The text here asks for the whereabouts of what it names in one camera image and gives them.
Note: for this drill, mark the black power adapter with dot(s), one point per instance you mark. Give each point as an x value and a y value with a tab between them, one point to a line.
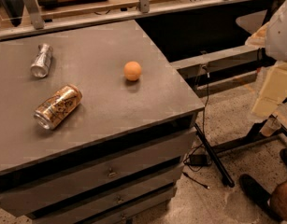
199	160

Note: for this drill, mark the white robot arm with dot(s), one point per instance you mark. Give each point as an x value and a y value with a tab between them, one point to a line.
273	38

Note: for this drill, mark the black metal stand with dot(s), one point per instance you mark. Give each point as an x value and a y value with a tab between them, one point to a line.
227	126

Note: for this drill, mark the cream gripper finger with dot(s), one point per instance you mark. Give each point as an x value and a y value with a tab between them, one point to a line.
258	38
273	91

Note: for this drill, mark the gold soda can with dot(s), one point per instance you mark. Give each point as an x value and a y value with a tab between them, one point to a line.
56	108

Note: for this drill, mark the grey drawer cabinet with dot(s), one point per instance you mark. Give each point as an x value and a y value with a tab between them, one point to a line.
118	153

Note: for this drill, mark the silver redbull can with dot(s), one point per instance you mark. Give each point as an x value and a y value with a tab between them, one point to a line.
41	64

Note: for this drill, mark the black shoe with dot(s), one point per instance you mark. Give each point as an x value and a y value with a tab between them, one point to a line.
256	193

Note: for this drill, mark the orange fruit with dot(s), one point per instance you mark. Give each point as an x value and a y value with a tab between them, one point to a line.
132	71

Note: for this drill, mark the metal frame rail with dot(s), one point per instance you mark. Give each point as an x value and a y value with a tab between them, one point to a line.
59	19

